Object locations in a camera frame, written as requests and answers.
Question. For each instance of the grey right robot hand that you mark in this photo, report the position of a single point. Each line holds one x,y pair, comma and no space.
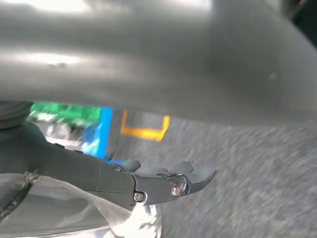
62,164

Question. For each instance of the clear plastic wrap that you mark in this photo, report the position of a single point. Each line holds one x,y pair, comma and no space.
62,213

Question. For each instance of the green plastic crate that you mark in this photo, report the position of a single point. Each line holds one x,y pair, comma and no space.
69,113

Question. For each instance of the yellow tape floor square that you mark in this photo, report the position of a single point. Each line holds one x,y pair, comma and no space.
143,133

